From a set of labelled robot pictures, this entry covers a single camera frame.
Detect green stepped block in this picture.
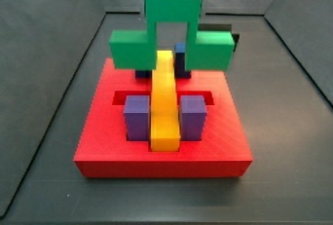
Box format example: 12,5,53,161
109,0,234,71

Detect red base board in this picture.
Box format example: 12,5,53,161
73,60,252,178

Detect blue U-shaped block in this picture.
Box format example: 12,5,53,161
135,43,191,79

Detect purple U-shaped block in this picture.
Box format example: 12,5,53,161
123,95,207,141

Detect yellow long block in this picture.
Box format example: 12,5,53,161
151,51,180,152

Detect black angled bracket holder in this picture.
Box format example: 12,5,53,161
199,23,240,52

